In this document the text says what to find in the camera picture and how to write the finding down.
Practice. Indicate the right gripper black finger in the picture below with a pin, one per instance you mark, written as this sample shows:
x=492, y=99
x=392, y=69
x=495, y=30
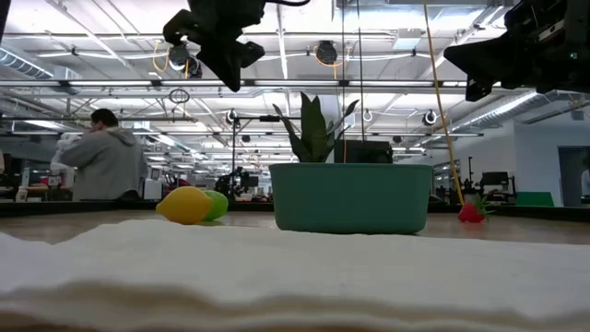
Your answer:
x=484, y=53
x=488, y=78

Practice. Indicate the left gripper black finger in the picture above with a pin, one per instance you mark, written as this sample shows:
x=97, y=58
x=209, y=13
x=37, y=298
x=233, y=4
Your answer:
x=234, y=69
x=217, y=62

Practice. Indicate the red toy strawberry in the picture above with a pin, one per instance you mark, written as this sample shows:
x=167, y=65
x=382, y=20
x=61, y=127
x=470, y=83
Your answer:
x=470, y=213

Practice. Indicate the green toy lime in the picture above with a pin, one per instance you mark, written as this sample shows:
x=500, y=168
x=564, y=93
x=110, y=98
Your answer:
x=221, y=205

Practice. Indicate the yellow toy lemon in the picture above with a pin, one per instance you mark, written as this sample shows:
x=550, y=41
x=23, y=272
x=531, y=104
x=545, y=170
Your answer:
x=184, y=205

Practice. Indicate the teal tupperware container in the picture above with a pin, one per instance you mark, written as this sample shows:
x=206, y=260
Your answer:
x=350, y=198

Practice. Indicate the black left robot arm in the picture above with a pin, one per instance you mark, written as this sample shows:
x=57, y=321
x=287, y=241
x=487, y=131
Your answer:
x=3, y=18

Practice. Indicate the black background robot arm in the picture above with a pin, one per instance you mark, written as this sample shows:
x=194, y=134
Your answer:
x=237, y=182

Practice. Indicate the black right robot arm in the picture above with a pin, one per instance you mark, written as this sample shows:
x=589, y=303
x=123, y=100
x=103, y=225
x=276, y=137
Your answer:
x=581, y=27

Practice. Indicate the black boom stand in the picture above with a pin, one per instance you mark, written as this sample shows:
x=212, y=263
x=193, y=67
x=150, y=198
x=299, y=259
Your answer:
x=269, y=118

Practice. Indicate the black monitor on stand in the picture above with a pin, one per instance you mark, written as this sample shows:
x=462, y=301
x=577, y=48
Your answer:
x=495, y=179

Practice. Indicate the green plant in white pot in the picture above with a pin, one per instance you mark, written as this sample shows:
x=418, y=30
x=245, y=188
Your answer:
x=314, y=133

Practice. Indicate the green board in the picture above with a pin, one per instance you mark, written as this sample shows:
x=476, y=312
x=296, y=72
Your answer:
x=534, y=199

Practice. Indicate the person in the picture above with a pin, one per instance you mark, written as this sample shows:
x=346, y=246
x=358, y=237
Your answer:
x=586, y=182
x=108, y=161

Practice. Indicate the white robot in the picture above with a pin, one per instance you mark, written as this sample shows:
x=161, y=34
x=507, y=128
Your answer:
x=59, y=167

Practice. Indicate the white folded cloth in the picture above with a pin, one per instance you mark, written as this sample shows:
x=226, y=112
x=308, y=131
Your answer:
x=295, y=276

